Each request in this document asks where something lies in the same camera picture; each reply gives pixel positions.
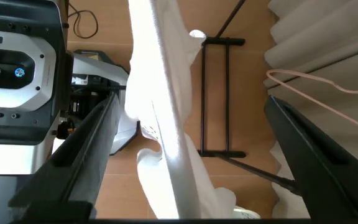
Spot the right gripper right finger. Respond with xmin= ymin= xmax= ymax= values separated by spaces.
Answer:
xmin=264 ymin=95 xmax=358 ymax=218

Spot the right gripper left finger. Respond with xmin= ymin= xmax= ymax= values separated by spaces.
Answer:
xmin=7 ymin=91 xmax=121 ymax=218

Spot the white printed t-shirt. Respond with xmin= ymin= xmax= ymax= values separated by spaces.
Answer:
xmin=124 ymin=0 xmax=237 ymax=219

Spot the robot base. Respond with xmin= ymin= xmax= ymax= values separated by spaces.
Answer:
xmin=0 ymin=0 xmax=140 ymax=224

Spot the pink clothes hanger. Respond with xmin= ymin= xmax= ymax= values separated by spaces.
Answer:
xmin=265 ymin=68 xmax=358 ymax=135

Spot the black clothes rack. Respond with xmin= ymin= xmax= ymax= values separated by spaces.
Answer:
xmin=197 ymin=0 xmax=301 ymax=197

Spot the beige curtain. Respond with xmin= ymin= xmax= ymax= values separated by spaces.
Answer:
xmin=262 ymin=0 xmax=358 ymax=218

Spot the black cable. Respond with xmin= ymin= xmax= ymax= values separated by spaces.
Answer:
xmin=68 ymin=9 xmax=99 ymax=40

